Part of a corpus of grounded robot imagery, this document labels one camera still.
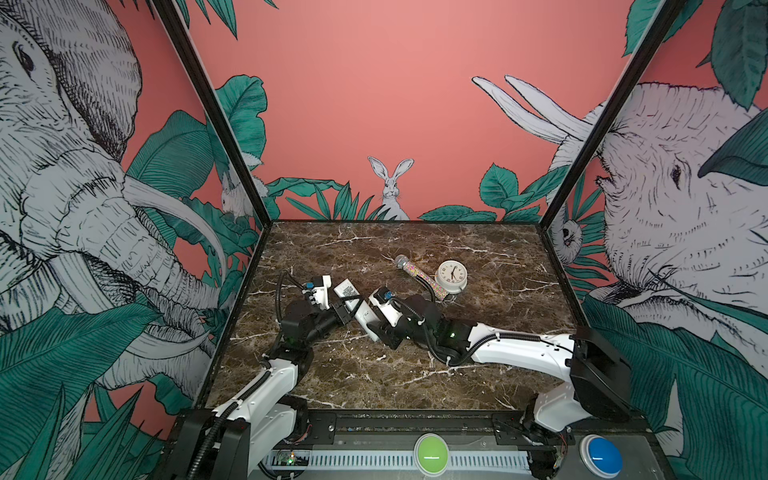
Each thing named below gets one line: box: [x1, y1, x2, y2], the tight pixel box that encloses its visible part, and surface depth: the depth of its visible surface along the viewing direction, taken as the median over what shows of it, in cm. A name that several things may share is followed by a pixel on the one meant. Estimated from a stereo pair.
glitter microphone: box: [394, 255, 449, 301], surface depth 103 cm
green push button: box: [413, 432, 450, 477], surface depth 71 cm
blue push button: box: [579, 434, 623, 479], surface depth 71 cm
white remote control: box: [333, 278, 381, 342], surface depth 79 cm
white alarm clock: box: [435, 260, 468, 294], surface depth 102 cm
